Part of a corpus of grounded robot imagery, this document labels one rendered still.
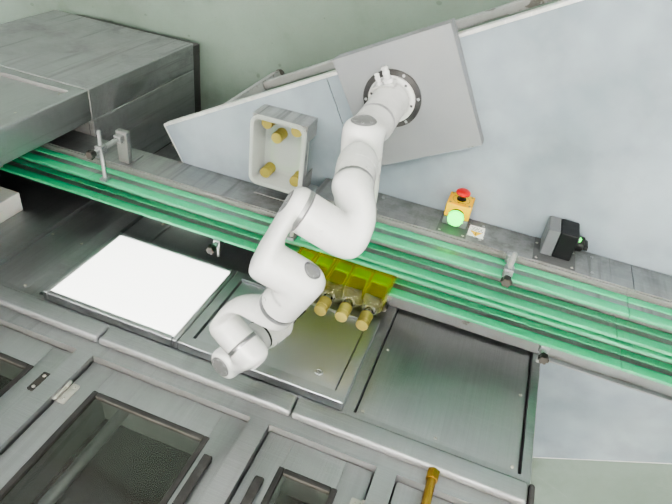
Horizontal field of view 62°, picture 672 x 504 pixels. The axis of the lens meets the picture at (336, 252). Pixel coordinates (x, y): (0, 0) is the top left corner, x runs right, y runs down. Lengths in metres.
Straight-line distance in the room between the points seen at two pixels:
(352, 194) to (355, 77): 0.54
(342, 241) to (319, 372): 0.54
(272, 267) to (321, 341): 0.59
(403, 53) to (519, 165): 0.43
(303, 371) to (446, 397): 0.39
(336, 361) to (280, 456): 0.30
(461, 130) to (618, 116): 0.37
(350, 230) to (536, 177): 0.71
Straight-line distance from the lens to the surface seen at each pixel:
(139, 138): 2.39
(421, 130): 1.55
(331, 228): 1.03
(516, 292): 1.61
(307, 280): 1.03
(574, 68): 1.51
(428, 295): 1.65
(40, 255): 1.98
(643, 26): 1.50
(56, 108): 2.02
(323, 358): 1.53
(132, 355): 1.57
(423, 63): 1.49
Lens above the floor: 2.21
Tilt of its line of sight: 51 degrees down
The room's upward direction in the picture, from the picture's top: 147 degrees counter-clockwise
